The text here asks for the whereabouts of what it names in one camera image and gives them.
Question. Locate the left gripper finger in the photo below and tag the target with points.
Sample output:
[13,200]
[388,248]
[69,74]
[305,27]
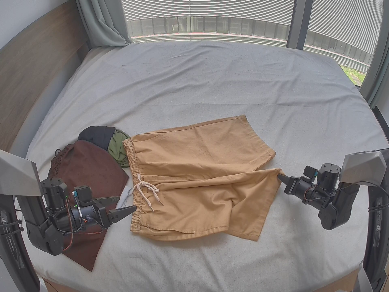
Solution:
[106,201]
[120,214]

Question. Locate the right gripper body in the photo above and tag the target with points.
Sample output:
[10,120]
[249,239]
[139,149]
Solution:
[299,187]

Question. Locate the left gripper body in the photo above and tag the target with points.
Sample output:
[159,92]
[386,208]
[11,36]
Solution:
[97,216]

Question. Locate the tan shorts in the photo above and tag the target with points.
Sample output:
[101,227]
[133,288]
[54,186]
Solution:
[197,169]

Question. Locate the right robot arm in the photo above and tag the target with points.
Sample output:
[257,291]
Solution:
[346,199]

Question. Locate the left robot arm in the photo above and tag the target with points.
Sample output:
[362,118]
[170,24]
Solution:
[33,220]

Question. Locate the bed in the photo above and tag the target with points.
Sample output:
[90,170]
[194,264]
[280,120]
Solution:
[194,81]

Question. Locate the brown shorts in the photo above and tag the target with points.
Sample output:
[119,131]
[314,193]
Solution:
[88,169]

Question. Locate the green garment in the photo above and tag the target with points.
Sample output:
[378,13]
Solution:
[117,151]

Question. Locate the black garment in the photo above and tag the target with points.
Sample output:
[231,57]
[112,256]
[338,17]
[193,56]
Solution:
[94,135]

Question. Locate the grey-green curtain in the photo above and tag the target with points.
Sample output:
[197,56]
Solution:
[97,17]

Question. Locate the window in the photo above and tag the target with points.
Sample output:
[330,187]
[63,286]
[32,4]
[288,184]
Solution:
[212,8]

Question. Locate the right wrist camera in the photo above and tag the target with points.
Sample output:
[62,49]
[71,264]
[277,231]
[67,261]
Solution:
[310,172]

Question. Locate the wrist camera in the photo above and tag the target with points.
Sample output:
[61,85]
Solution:
[82,195]
[310,172]

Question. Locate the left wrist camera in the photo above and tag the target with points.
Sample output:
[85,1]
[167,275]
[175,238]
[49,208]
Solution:
[82,195]

